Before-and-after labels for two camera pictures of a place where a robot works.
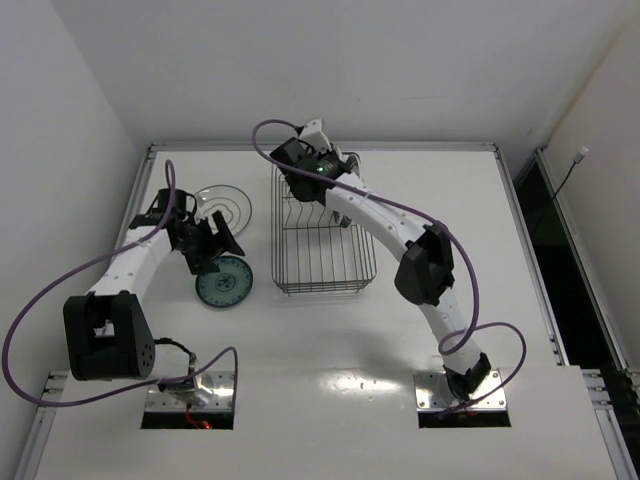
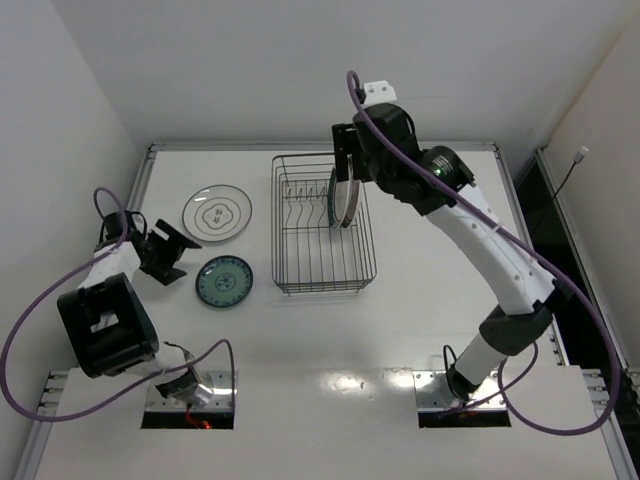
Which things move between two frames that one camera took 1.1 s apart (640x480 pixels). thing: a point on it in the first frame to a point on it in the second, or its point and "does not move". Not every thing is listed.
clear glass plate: (232, 204) does not move
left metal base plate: (214, 391) does not move
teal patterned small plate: (227, 287) does not move
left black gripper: (208, 245) to (163, 250)
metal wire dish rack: (311, 252) does not move
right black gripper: (304, 187) to (341, 145)
